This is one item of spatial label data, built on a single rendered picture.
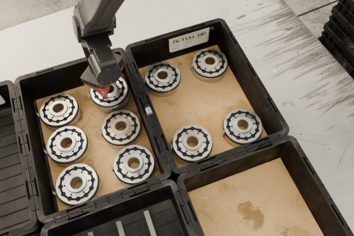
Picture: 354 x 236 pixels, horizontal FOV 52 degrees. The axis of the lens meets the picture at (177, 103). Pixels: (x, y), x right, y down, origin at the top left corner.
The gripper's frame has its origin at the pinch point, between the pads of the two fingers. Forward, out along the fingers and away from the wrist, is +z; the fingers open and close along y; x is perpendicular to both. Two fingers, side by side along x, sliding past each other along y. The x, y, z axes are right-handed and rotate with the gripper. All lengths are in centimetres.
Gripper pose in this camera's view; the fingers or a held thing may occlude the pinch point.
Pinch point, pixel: (108, 87)
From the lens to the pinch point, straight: 98.7
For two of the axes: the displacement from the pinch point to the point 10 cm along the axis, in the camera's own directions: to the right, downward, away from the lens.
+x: -9.1, -3.4, 2.3
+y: 4.1, -7.8, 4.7
